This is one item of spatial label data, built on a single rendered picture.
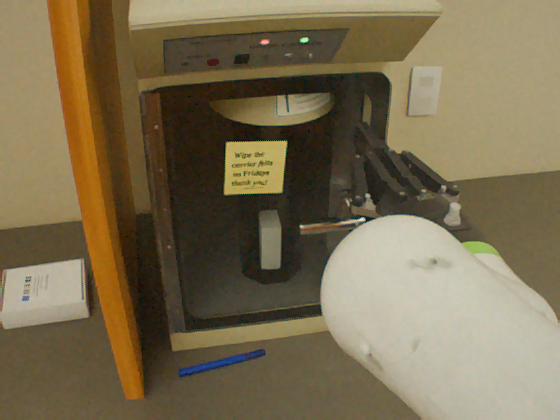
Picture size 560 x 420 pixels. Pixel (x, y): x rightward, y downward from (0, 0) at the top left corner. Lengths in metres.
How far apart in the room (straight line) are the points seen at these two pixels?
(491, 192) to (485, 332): 1.14
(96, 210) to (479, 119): 0.97
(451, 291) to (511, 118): 1.17
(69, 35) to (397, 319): 0.42
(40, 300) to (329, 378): 0.50
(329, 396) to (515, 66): 0.86
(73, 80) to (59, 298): 0.52
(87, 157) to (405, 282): 0.42
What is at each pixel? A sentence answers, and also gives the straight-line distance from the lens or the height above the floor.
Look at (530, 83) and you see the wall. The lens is 1.48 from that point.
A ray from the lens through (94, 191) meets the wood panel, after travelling 0.69.
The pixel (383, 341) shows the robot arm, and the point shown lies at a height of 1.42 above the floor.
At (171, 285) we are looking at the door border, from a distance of 0.88.
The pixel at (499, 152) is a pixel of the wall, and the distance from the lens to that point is 1.52.
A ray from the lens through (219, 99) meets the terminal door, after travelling 0.73.
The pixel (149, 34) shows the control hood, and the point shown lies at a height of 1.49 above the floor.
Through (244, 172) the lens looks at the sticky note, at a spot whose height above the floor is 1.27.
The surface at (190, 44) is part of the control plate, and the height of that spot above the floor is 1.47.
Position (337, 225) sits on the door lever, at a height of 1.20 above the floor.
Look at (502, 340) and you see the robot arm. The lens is 0.31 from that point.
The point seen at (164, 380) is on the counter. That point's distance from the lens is 0.96.
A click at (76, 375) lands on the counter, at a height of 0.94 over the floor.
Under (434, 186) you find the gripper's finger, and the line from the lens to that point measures 0.69.
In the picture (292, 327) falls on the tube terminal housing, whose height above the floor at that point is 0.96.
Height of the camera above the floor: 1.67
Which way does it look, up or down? 35 degrees down
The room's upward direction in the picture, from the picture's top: 1 degrees clockwise
